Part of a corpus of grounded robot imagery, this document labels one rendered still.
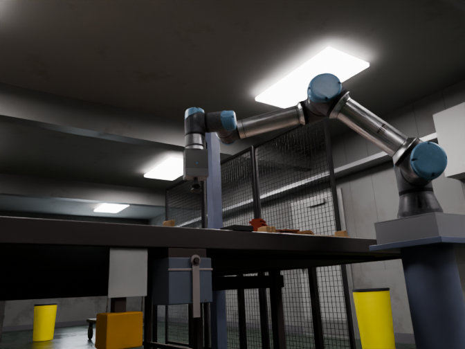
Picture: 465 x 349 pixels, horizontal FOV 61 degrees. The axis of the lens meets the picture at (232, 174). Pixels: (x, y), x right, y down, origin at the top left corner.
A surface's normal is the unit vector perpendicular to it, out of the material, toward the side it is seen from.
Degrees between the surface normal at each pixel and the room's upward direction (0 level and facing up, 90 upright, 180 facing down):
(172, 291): 90
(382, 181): 90
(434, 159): 96
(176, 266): 90
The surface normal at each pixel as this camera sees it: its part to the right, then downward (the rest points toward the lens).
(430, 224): -0.83, -0.12
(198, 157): 0.26, -0.29
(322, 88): -0.25, -0.33
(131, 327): 0.59, -0.25
